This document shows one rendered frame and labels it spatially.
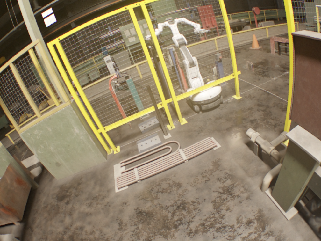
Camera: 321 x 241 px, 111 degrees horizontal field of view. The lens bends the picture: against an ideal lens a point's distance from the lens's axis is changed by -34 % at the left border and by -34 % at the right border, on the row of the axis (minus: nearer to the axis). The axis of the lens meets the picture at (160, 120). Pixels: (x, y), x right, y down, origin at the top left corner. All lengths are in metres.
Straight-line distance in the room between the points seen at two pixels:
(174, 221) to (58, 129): 1.81
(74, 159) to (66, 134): 0.44
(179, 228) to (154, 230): 0.24
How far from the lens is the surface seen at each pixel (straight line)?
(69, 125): 2.30
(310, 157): 1.07
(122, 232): 1.79
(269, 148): 1.72
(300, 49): 1.01
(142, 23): 8.19
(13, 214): 2.98
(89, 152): 2.50
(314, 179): 1.26
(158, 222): 1.68
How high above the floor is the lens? 1.48
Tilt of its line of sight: 31 degrees down
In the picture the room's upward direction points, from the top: 21 degrees counter-clockwise
